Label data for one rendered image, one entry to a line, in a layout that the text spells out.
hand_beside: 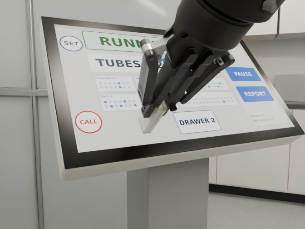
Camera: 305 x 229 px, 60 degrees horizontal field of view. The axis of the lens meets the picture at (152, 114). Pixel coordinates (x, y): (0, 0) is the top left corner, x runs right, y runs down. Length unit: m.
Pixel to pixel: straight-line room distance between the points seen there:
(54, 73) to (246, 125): 0.37
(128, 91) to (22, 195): 1.54
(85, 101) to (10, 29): 1.44
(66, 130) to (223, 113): 0.30
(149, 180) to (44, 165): 1.24
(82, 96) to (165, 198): 0.28
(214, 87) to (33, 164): 1.41
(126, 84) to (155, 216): 0.28
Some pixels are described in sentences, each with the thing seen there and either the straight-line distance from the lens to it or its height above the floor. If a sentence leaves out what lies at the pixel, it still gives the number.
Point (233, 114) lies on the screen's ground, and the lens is 0.56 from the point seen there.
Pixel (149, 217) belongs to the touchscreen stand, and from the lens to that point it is 0.59.
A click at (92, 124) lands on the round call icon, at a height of 1.01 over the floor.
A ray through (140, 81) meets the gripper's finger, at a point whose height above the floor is 1.08.
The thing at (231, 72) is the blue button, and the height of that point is 1.10.
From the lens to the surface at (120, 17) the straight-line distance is 1.43.
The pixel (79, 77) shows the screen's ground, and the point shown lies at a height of 1.08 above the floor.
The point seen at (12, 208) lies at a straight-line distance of 2.03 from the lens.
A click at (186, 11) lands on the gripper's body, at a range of 0.27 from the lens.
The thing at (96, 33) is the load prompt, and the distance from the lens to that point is 0.56.
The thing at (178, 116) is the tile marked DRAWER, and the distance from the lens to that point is 0.48.
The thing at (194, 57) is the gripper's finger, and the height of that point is 1.10.
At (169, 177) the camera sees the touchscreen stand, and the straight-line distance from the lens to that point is 0.58.
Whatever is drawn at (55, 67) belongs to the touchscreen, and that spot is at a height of 1.10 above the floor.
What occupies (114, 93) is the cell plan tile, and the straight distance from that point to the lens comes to 0.46.
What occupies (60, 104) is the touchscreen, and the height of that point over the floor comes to 1.04.
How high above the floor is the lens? 1.07
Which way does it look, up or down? 7 degrees down
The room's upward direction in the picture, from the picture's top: straight up
